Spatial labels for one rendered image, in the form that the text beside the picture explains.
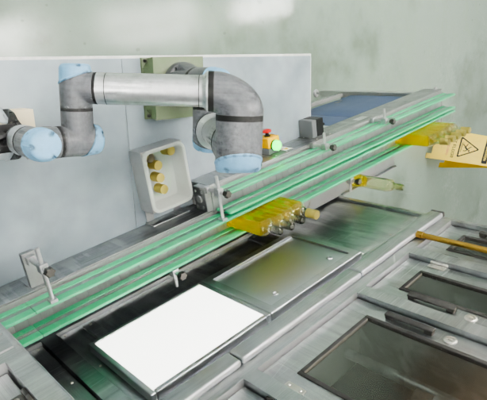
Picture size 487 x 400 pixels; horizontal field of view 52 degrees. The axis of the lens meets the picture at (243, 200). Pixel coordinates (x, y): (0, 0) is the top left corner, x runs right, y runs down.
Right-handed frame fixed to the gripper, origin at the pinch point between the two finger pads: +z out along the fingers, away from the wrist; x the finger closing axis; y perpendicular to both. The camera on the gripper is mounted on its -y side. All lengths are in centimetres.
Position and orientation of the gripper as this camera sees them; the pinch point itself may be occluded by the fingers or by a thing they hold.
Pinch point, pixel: (3, 132)
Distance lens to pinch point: 154.1
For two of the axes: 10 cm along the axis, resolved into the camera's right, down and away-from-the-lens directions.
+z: -6.8, -1.7, 7.2
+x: 0.3, 9.7, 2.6
